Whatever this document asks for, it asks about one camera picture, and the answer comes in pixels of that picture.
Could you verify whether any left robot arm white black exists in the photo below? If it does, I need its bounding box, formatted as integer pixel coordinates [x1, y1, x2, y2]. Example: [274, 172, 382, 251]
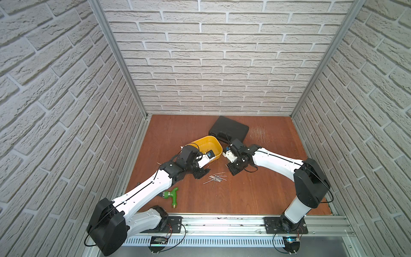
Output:
[86, 143, 222, 257]

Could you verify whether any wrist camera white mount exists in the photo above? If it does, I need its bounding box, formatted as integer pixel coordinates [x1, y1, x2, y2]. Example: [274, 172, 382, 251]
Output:
[223, 147, 237, 163]
[197, 150, 216, 168]

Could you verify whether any black plastic tool case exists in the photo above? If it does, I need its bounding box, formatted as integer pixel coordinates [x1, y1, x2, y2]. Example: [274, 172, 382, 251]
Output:
[208, 116, 249, 144]

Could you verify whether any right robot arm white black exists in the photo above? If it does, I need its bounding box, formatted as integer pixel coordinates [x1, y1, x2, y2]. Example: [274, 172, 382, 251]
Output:
[223, 139, 331, 233]

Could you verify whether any left aluminium corner post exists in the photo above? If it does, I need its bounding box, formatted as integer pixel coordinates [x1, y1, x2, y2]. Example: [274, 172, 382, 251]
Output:
[89, 0, 148, 120]

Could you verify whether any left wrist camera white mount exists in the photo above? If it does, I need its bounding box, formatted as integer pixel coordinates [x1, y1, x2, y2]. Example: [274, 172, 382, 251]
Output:
[197, 150, 216, 168]

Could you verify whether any aluminium front rail frame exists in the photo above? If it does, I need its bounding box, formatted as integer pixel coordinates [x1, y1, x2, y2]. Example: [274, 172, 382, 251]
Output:
[81, 212, 363, 257]

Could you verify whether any right controller board with cable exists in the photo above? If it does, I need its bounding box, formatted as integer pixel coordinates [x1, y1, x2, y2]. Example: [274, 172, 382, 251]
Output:
[283, 237, 300, 254]

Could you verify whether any aluminium corner post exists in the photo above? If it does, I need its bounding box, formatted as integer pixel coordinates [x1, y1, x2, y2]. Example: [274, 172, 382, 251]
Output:
[89, 0, 148, 120]
[290, 0, 366, 120]

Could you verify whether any right aluminium corner post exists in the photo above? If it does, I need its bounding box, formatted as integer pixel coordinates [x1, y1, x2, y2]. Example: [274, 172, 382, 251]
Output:
[290, 0, 366, 120]

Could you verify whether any left controller board with cable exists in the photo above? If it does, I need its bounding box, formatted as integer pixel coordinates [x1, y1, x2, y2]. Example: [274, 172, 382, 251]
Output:
[148, 236, 169, 253]

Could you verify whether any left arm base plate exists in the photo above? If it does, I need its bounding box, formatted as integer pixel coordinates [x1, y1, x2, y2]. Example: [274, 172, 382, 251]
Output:
[142, 215, 183, 233]

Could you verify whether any yellow plastic storage box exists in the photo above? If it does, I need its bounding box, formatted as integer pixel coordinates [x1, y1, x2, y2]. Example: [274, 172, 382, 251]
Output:
[188, 136, 223, 160]

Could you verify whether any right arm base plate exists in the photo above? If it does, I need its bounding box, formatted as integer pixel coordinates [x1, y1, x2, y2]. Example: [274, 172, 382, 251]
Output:
[263, 216, 308, 234]

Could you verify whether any controller board with cable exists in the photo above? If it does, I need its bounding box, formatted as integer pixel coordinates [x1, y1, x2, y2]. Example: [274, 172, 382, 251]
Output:
[148, 236, 169, 253]
[283, 237, 300, 254]

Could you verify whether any steel nail bundle nail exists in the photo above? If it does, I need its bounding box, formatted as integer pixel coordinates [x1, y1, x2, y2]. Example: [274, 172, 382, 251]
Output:
[209, 176, 224, 182]

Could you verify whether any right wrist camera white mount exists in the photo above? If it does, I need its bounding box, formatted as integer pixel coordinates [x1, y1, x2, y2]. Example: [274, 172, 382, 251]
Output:
[223, 147, 237, 163]

